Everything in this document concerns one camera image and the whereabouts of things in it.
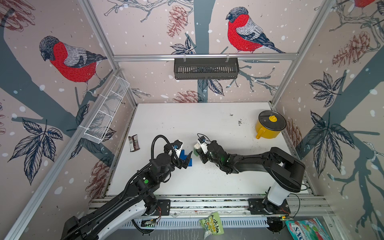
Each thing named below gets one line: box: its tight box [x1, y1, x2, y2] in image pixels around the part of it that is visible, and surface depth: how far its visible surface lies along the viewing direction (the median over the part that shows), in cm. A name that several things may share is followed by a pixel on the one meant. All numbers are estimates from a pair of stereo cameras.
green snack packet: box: [199, 212, 225, 240], surface depth 70 cm
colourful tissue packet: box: [285, 217, 331, 240], surface depth 67 cm
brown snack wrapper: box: [128, 134, 141, 152], surface depth 99 cm
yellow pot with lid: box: [255, 110, 287, 140], surface depth 97 cm
